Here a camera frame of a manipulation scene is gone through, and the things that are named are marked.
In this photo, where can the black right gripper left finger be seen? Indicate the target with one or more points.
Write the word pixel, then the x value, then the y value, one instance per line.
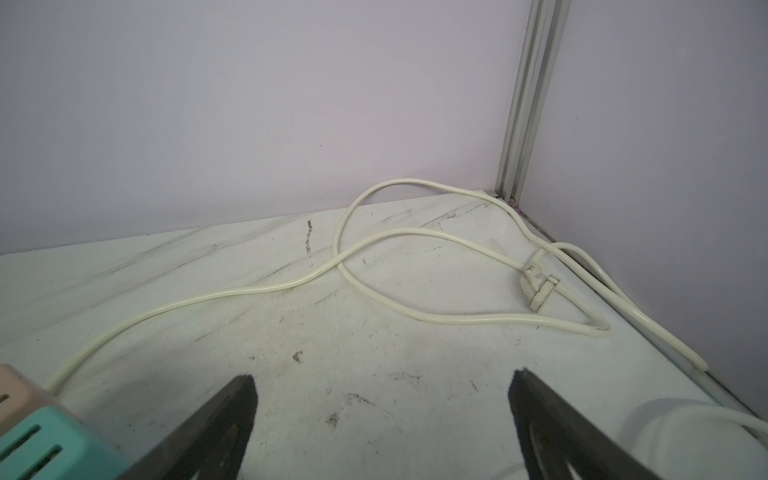
pixel 211 443

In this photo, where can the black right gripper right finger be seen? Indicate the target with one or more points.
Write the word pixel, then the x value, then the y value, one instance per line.
pixel 558 442

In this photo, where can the green plug on teal strip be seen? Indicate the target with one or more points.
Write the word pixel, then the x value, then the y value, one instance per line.
pixel 50 444

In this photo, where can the pink plug on teal strip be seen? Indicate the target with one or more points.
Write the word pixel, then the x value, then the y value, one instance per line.
pixel 20 397

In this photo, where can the aluminium frame corner post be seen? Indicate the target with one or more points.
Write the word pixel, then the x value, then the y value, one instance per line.
pixel 544 30

